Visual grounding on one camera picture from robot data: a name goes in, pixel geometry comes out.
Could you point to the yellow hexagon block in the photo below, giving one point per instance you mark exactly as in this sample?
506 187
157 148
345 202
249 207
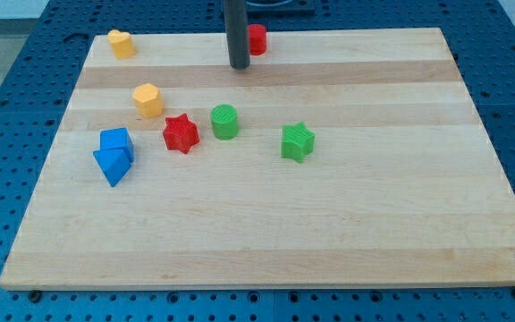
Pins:
148 100

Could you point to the green star block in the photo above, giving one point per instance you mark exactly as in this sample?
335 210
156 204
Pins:
297 142

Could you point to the green cylinder block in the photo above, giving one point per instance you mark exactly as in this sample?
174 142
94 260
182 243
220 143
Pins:
224 121

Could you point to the red star block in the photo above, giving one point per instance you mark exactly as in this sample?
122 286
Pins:
180 133

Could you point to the red cylinder block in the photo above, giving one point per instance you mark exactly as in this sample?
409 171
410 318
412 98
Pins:
257 39

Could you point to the blue triangle block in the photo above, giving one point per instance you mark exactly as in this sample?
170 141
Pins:
114 164

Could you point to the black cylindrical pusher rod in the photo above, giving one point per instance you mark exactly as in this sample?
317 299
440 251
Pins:
237 36

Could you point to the blue cube block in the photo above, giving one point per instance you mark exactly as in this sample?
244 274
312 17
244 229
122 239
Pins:
118 138

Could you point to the yellow heart block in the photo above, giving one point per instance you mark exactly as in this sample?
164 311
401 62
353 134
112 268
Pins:
121 44

